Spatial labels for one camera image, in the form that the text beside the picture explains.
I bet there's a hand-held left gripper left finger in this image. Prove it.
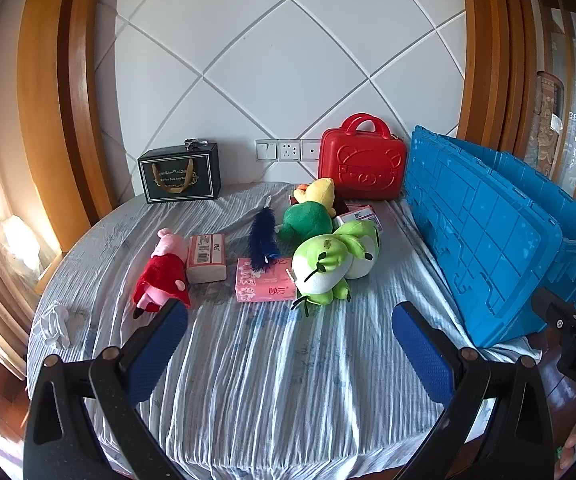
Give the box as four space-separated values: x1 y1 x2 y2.
24 300 190 480

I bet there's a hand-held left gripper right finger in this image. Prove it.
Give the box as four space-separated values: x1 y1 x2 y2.
391 301 555 480

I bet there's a pink pig plush red dress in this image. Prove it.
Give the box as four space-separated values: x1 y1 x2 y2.
132 227 192 321

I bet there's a white tissue pack pink label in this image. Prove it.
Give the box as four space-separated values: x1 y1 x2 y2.
335 207 383 235
186 233 229 283

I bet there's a blue plastic crate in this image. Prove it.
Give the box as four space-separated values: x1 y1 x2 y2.
402 125 576 350

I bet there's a pink floral tissue pack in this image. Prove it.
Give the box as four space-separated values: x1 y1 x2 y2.
236 256 299 304

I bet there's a green frog plush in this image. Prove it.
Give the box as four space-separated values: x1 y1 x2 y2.
290 220 381 317

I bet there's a blue feather duster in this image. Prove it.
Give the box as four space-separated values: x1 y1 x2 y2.
248 195 281 273

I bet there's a yellow duck plush green hood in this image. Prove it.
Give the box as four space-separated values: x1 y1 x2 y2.
278 177 337 248

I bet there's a person's right hand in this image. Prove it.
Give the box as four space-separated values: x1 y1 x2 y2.
555 400 576 480

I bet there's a rolled patterned carpet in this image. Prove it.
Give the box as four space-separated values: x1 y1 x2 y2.
525 72 566 176

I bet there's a red plastic suitcase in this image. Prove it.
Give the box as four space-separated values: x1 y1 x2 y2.
318 113 409 202

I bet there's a black gift box gold handle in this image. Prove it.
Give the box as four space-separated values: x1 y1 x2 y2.
138 142 221 204

